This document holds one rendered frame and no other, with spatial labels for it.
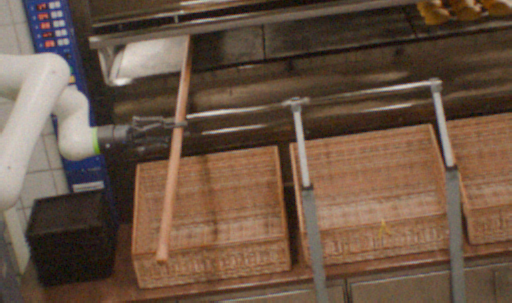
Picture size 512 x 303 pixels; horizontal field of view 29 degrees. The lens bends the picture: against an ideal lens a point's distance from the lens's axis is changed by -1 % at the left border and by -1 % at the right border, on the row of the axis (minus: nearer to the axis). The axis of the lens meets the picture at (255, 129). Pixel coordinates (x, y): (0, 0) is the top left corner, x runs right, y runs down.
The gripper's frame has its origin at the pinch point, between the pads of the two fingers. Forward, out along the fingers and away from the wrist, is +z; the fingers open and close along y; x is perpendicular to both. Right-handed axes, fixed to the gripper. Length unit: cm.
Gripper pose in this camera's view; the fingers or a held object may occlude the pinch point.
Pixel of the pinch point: (177, 130)
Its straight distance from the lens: 327.2
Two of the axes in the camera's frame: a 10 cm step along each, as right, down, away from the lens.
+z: 9.9, -1.3, -0.5
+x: 0.1, 4.2, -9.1
